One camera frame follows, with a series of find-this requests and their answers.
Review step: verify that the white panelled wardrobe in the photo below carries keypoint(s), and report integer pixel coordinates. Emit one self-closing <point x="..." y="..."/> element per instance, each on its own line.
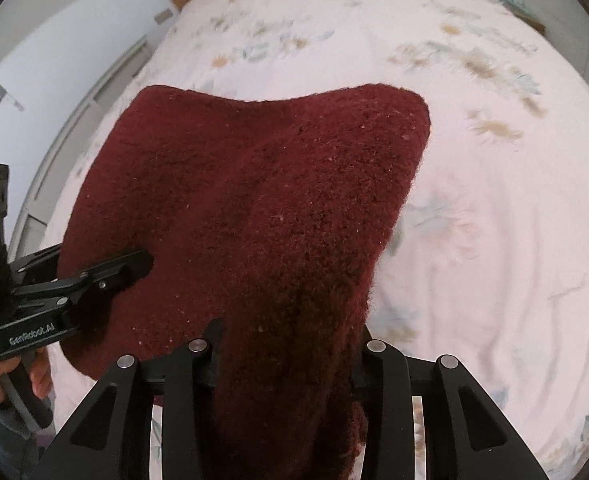
<point x="74" y="125"/>

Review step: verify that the floral bed sheet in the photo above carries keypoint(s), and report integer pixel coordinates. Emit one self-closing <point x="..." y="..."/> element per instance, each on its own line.
<point x="484" y="200"/>

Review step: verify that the beige wall socket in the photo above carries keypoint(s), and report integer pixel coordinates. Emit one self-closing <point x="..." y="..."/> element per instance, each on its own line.
<point x="162" y="15"/>

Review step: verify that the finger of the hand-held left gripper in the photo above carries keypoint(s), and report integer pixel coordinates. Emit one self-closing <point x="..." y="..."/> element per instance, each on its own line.
<point x="37" y="265"/>
<point x="109" y="275"/>

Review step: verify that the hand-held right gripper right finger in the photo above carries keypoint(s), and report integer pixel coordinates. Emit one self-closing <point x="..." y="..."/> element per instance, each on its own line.
<point x="377" y="365"/>

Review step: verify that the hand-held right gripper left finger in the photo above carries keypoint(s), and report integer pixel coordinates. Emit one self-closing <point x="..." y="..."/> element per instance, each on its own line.
<point x="214" y="355"/>

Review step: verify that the dark red knitted sweater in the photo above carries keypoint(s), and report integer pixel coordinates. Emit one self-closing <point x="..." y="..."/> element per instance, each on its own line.
<point x="254" y="200"/>

